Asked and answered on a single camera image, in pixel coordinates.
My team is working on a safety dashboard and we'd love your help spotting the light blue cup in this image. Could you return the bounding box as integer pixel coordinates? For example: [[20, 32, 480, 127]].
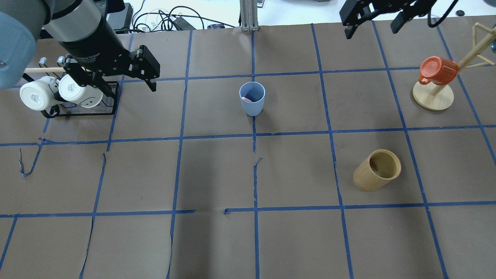
[[239, 81, 266, 117]]

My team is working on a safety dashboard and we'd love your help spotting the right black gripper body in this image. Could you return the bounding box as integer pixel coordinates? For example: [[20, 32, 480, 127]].
[[339, 0, 436, 24]]

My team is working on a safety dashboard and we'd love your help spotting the white mug far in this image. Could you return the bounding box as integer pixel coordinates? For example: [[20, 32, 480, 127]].
[[58, 74, 104, 108]]

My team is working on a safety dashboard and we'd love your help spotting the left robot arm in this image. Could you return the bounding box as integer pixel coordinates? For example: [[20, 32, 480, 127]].
[[0, 0, 160, 96]]

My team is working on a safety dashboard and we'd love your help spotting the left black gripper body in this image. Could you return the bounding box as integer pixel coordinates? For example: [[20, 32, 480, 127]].
[[60, 19, 131, 84]]

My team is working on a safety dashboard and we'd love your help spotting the bamboo cylinder holder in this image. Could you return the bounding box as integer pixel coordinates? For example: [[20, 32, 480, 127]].
[[352, 150, 402, 192]]

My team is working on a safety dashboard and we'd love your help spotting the aluminium frame post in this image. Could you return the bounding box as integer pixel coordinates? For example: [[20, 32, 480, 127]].
[[239, 0, 259, 32]]

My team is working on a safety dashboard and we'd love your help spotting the black wire mug rack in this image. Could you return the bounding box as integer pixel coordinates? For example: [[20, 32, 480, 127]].
[[19, 57, 119, 119]]

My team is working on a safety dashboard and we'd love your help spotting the round wooden mug stand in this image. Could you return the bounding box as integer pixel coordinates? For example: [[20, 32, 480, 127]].
[[412, 22, 496, 111]]

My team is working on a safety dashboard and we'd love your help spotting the orange cup on stand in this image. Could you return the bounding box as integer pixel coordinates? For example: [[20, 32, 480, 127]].
[[418, 56, 459, 86]]

